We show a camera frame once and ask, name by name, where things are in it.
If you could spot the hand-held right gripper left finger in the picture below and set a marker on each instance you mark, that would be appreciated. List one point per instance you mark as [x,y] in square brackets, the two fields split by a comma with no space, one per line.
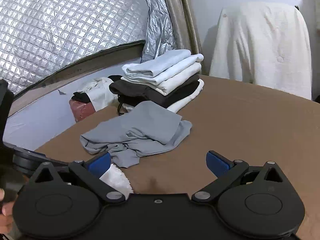
[100,164]

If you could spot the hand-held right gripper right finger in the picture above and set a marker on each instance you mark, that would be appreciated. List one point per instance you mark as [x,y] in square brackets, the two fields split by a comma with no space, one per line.
[217,164]

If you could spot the grey shirt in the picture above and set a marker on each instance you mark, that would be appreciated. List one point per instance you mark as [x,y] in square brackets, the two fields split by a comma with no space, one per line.
[140,127]

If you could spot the person's left hand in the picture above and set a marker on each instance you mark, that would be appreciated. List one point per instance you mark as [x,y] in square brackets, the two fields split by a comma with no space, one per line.
[6,210]

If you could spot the white fringed cloth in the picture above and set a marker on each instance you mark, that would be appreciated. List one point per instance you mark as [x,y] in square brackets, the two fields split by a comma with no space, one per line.
[116,180]

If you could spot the light blue bed sheet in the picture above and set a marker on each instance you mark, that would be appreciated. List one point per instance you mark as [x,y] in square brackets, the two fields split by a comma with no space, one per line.
[42,115]

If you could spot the pink bag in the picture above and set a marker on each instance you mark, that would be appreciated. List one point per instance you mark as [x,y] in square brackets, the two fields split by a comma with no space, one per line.
[81,110]

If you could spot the black cloth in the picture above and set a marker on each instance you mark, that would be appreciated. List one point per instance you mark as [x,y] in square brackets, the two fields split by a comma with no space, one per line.
[80,97]

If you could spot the white crumpled garment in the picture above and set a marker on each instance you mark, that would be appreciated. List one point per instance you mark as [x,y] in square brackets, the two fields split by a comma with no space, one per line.
[100,92]

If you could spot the dark brown folded garment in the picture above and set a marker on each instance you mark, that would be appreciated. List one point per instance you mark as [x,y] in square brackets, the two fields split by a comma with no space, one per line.
[150,92]

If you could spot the light blue folded shirt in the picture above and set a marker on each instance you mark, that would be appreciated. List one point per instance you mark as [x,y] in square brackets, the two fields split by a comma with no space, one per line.
[155,63]

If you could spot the white blanket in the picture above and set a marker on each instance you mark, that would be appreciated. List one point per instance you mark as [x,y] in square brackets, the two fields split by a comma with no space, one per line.
[260,50]

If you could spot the silver quilted foil cover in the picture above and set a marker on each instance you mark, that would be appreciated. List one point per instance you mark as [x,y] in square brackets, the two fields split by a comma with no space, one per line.
[55,25]

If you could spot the beige curtain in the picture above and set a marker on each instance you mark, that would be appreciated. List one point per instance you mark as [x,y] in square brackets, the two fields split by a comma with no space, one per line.
[180,17]

